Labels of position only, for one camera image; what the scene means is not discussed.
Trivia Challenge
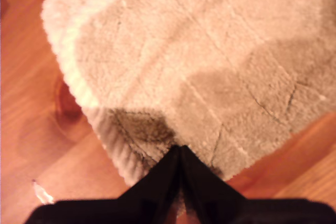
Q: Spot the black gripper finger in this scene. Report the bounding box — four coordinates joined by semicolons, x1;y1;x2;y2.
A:
181;145;247;224
118;146;181;224

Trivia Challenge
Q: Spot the beige fluffy tea towel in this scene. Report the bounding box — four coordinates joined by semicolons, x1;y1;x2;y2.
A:
40;0;336;183

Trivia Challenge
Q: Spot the small white scrap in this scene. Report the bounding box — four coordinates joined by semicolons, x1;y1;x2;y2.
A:
31;178;55;205

